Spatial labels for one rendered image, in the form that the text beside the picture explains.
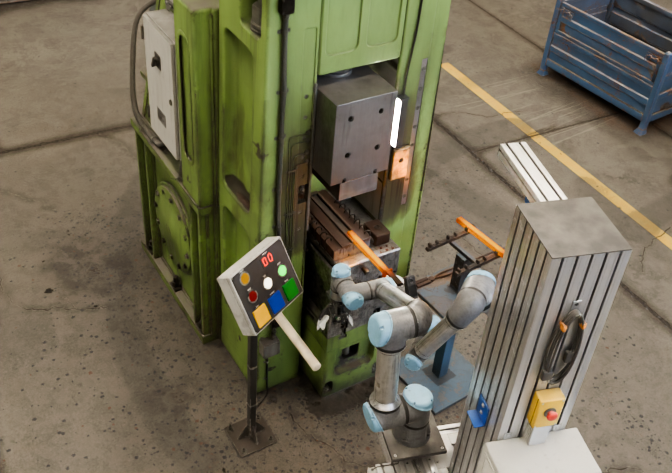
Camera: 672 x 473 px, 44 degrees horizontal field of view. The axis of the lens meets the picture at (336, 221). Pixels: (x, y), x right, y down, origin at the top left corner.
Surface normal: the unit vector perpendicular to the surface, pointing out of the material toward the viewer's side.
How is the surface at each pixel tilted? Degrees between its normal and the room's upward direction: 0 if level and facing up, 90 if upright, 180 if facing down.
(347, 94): 0
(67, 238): 0
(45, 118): 0
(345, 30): 90
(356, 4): 90
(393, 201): 90
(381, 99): 90
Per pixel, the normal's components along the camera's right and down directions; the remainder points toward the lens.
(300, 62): 0.51, 0.56
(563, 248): 0.07, -0.78
